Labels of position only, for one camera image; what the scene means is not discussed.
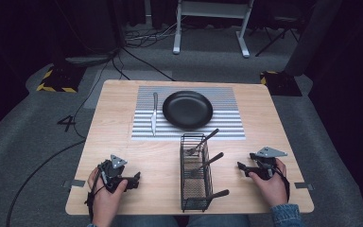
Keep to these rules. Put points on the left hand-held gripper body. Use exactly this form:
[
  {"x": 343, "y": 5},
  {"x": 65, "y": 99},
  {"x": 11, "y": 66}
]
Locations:
[{"x": 111, "y": 173}]

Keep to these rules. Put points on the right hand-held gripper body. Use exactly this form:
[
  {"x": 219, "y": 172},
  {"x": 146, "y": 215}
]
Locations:
[{"x": 266, "y": 164}]

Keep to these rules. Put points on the person's left hand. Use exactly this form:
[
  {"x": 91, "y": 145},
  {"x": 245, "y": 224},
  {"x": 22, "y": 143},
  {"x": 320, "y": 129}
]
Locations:
[{"x": 105, "y": 198}]

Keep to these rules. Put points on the person's right hand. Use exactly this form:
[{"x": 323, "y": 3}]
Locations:
[{"x": 272, "y": 189}]

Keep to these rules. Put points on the grey tape piece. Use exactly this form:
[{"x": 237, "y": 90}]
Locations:
[
  {"x": 75, "y": 183},
  {"x": 304, "y": 186}
]

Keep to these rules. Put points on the grey striped placemat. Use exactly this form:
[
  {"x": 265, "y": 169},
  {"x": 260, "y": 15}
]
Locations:
[{"x": 145, "y": 129}]

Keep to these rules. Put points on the silver table knife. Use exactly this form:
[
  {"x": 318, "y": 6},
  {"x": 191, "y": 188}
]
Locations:
[{"x": 154, "y": 116}]

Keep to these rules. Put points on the black yellow striped stand base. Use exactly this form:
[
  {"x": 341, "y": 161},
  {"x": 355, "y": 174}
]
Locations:
[
  {"x": 280, "y": 83},
  {"x": 61, "y": 80}
]

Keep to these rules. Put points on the black round plate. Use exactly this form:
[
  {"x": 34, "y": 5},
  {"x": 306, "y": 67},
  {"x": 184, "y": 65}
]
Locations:
[{"x": 187, "y": 109}]

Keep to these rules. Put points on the black tripod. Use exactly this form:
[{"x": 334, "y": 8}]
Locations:
[{"x": 277, "y": 34}]

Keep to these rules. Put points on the grey slanted post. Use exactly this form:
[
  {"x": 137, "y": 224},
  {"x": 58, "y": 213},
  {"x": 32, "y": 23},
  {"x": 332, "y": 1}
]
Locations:
[{"x": 312, "y": 38}]

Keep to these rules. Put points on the white desk frame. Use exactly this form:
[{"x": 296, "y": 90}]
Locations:
[{"x": 212, "y": 9}]

